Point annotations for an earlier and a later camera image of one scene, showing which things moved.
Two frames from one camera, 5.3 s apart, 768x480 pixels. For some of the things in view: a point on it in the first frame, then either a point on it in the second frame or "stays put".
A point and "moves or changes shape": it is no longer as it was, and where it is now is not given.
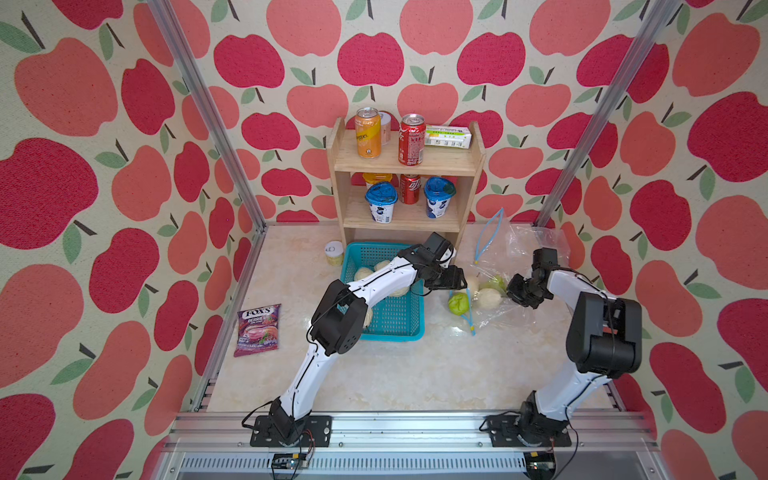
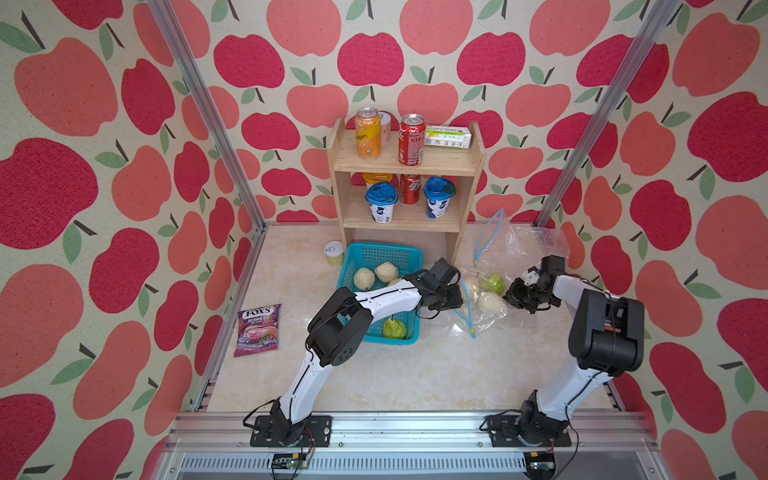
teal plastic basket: [394, 318] stays put
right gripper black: [513, 293] stays put
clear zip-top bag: [507, 249] stays put
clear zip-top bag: [485, 302] moves or changes shape
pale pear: [363, 273] stays put
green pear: [458, 303] moves or changes shape
